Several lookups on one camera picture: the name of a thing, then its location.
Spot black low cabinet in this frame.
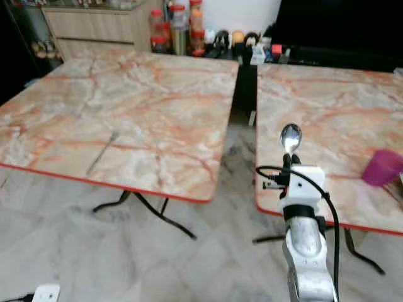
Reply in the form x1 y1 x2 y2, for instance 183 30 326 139
268 0 403 73

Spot silver metal spoon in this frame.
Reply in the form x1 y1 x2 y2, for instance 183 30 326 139
280 123 303 157

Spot purple plastic cup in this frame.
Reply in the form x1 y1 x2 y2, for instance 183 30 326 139
361 148 403 187

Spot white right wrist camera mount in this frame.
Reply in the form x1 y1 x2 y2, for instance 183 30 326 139
281 165 327 212

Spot tall red-lidded clear jar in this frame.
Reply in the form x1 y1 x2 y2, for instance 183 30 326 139
169 4 190 57

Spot red-lidded jar orange contents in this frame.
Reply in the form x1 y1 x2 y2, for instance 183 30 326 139
188 0 205 57

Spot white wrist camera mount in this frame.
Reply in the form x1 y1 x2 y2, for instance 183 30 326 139
31 283 62 302
281 165 327 212

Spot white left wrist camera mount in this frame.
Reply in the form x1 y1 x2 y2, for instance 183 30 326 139
31 283 62 302

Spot small white box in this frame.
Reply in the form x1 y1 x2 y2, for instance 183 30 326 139
250 45 266 66

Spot silver metal fork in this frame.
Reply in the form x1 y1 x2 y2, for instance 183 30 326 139
86 130 120 176

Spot large marble folding table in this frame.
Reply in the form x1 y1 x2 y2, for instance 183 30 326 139
0 50 241 241

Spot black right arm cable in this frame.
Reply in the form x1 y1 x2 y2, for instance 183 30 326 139
256 164 341 298

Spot light wooden drawer cabinet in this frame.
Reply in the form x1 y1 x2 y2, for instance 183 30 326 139
41 2 156 61

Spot marble folding table with cup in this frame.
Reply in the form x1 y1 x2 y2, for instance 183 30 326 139
252 62 403 276

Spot black figurine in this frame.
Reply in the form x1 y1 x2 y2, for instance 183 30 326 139
211 30 231 60

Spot dark shelf unit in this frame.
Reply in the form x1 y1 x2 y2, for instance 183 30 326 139
0 0 62 106

